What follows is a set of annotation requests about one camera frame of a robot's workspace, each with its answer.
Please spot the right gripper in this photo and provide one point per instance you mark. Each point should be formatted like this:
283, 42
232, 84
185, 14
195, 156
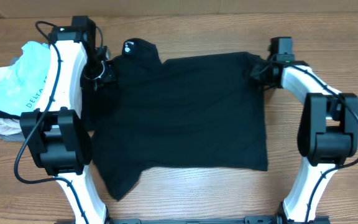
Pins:
256, 76

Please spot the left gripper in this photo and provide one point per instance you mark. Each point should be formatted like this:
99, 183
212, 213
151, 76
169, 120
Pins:
110, 79

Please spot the black t-shirt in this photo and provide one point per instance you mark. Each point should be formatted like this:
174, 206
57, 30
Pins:
204, 111

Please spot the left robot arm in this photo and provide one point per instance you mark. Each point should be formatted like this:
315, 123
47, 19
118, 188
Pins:
54, 133

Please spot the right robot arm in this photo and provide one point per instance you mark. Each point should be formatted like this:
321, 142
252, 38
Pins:
327, 135

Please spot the light blue folded shirt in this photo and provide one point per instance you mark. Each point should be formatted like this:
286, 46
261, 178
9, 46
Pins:
22, 83

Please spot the grey folded shirt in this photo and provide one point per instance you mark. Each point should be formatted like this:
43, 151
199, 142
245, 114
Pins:
13, 138

